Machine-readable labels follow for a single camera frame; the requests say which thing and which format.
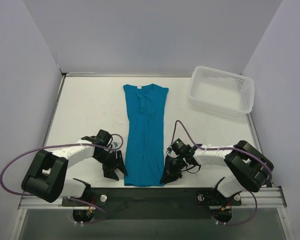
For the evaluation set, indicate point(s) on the aluminium mounting rail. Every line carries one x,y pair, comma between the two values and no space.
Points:
266,197

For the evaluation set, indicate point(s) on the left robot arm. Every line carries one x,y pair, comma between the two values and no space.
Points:
46,176

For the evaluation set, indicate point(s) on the white perforated plastic basket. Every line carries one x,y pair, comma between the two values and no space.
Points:
221,91

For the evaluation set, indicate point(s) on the teal t shirt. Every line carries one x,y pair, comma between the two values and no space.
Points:
144,156

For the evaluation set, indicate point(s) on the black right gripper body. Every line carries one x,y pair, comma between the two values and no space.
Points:
173,165

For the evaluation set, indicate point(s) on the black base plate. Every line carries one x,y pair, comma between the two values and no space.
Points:
159,211

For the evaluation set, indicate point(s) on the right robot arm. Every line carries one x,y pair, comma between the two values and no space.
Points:
250,169

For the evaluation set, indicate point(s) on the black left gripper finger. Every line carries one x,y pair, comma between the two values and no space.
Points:
120,163
110,174

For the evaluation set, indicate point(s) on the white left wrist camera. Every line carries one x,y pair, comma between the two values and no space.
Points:
114,145

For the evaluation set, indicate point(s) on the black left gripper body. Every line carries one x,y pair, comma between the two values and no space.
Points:
112,161

